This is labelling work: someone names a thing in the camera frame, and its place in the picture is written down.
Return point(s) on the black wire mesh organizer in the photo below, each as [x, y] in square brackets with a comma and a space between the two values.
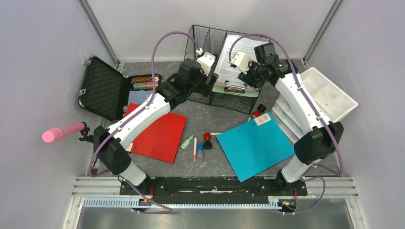
[210, 48]

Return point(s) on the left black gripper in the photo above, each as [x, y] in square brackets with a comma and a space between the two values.
[205, 88]

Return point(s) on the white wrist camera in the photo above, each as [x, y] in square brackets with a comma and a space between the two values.
[242, 61]
[206, 61]

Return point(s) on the pink pen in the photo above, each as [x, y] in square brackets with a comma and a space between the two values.
[194, 148]

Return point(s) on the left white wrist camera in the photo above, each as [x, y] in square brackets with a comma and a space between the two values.
[206, 61]

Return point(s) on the black poker chip case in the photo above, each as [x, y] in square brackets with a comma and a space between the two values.
[104, 90]

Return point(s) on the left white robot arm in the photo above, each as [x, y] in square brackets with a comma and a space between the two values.
[110, 143]

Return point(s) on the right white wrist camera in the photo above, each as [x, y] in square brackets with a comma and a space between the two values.
[242, 61]

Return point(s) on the orange black chip stack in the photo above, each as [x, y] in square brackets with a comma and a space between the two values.
[145, 79]

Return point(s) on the blue playing card deck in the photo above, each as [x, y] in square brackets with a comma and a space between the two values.
[138, 97]

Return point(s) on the white printed paper sheet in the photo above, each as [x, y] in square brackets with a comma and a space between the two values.
[228, 74]

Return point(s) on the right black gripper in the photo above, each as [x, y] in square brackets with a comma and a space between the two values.
[247, 78]

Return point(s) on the teal blue clipboard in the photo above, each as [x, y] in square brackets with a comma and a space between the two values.
[255, 146]

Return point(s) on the light green clipboard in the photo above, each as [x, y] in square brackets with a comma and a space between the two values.
[238, 93]

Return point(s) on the blue grey small cylinder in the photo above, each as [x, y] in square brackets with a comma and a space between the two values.
[200, 151]

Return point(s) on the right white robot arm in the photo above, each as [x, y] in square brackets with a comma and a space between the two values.
[321, 135]

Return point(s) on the red black round stamp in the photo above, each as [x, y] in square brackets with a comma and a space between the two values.
[259, 111]

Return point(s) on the green chip stack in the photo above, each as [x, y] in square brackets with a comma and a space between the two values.
[140, 86]

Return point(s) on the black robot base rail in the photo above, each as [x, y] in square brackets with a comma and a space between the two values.
[218, 190]

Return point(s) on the red chip stack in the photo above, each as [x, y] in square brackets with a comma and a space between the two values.
[150, 85]

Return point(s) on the pink clear clipboard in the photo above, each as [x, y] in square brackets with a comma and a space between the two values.
[234, 85]

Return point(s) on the red clipboard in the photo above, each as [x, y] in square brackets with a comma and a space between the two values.
[161, 139]

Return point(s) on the white plastic drawer organizer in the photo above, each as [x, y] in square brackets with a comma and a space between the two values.
[331, 100]

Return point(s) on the green small highlighter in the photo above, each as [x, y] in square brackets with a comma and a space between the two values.
[187, 142]

